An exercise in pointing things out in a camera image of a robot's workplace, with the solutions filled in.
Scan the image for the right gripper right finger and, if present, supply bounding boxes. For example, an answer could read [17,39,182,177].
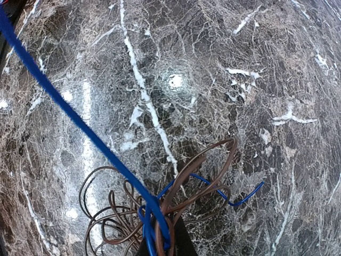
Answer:
[173,215,198,256]

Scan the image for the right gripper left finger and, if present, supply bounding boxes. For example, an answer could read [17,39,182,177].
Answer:
[135,235,155,256]

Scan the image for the dark blue cable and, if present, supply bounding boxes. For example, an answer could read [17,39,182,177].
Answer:
[0,5,265,256]

